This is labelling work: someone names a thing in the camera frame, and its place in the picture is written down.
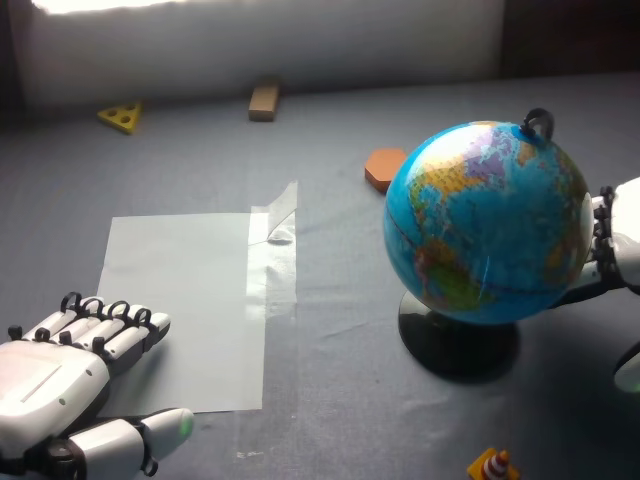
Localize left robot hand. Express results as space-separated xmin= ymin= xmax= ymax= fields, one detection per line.
xmin=0 ymin=291 xmax=195 ymax=480

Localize blue desk globe black stand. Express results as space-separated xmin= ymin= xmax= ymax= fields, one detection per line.
xmin=382 ymin=107 xmax=593 ymax=384

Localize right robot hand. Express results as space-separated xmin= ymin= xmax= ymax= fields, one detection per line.
xmin=549 ymin=177 xmax=640 ymax=394

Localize yellow triangle block with holes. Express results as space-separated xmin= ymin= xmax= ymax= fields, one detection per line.
xmin=97 ymin=100 xmax=145 ymax=135

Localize plain wooden rectangular block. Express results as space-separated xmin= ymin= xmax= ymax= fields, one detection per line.
xmin=248 ymin=74 xmax=282 ymax=123

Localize orange hexagon block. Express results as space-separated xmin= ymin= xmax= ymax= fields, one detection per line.
xmin=363 ymin=147 xmax=409 ymax=195

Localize clear tape strip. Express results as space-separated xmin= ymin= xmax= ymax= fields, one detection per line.
xmin=247 ymin=179 xmax=300 ymax=461

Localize grey tablecloth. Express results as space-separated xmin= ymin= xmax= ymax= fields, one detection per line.
xmin=0 ymin=69 xmax=640 ymax=480

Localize white paper sheet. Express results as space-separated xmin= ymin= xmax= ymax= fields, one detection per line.
xmin=96 ymin=212 xmax=266 ymax=416

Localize white backdrop sheet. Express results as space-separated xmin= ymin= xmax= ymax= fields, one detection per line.
xmin=19 ymin=0 xmax=505 ymax=109

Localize toy traffic cone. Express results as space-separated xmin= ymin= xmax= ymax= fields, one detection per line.
xmin=466 ymin=447 xmax=521 ymax=480

